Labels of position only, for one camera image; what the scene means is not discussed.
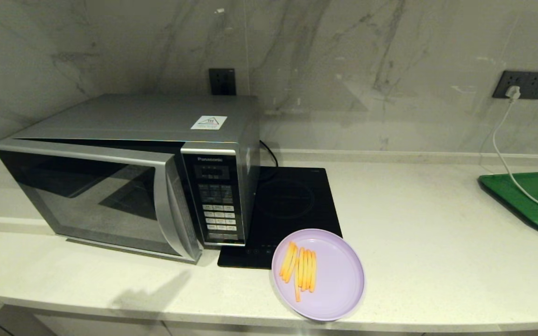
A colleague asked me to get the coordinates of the purple round plate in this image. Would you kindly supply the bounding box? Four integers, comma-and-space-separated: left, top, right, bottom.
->
271, 228, 366, 322

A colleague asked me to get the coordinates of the dark glass microwave door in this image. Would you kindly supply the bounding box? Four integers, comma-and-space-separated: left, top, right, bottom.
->
0, 139, 203, 264

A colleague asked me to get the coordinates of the silver Panasonic microwave oven body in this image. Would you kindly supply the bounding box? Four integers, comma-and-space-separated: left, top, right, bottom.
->
10, 93, 261, 248

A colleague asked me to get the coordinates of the black induction cooktop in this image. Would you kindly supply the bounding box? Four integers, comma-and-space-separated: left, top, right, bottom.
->
217, 167, 343, 270

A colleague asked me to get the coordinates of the white warning sticker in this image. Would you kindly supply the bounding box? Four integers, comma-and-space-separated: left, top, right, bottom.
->
191, 115, 228, 131

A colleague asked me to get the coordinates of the black cable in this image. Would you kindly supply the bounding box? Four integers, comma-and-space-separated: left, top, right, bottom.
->
259, 140, 279, 168

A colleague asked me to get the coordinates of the small black wall socket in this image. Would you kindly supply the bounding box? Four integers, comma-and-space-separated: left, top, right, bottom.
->
209, 68, 237, 96

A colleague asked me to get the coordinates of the white power cable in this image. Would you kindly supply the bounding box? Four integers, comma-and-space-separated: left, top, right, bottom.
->
491, 100, 538, 214

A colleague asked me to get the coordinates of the wide black wall socket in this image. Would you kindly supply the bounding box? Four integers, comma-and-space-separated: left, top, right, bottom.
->
492, 70, 538, 100

